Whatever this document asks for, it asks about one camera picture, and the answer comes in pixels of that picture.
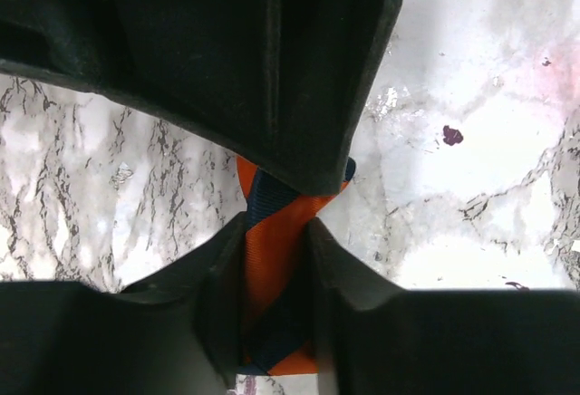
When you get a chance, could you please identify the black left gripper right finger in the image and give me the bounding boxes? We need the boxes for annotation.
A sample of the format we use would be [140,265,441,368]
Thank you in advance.
[1,0,402,196]

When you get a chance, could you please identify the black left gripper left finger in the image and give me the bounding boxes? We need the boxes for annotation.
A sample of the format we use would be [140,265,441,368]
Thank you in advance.
[1,215,579,394]

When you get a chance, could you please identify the orange navy striped tie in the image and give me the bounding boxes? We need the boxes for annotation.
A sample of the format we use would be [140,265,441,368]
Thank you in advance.
[237,157,332,376]

